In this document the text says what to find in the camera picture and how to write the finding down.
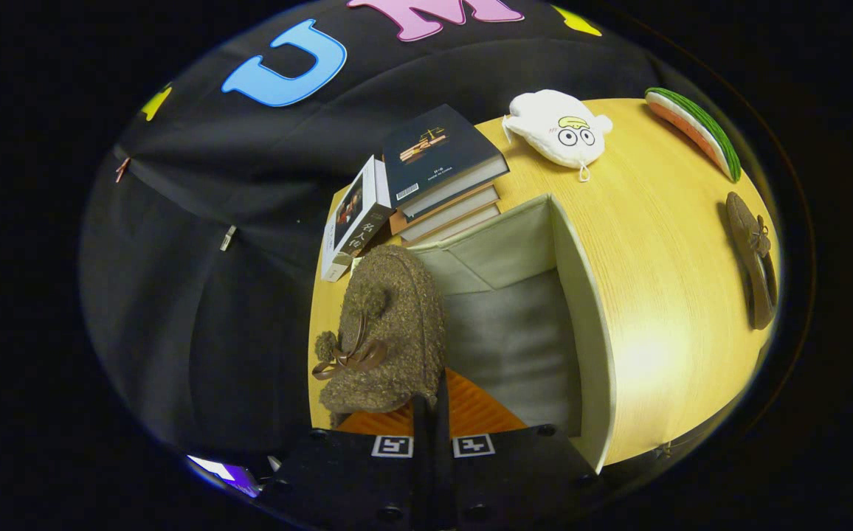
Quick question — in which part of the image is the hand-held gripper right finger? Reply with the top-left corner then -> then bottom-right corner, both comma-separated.
430,369 -> 598,531

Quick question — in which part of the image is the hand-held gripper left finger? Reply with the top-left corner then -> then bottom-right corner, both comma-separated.
258,397 -> 431,531

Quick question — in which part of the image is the grey fabric storage box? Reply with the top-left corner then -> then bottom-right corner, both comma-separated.
408,193 -> 615,473

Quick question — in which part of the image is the brown fuzzy slipper shoe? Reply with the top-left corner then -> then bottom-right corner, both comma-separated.
725,192 -> 778,330
312,245 -> 447,428

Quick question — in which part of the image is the bright lit screen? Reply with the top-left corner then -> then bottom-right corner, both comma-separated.
188,454 -> 262,498

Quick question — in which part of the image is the black backdrop cloth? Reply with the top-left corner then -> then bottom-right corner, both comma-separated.
80,0 -> 663,473

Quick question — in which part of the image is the white boxed book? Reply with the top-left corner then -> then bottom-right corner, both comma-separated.
321,155 -> 396,282

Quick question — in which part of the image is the tan cover book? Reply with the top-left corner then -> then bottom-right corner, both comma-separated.
401,205 -> 503,248

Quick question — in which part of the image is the brown cover book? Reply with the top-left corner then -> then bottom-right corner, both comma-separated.
390,184 -> 501,237

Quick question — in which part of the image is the dark hardcover book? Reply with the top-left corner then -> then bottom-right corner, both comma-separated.
382,104 -> 510,221

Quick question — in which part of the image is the white plush toy with eyes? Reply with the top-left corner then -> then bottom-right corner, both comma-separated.
502,89 -> 613,182

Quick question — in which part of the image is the watermelon slice plush toy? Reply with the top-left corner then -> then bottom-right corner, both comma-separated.
645,87 -> 742,184

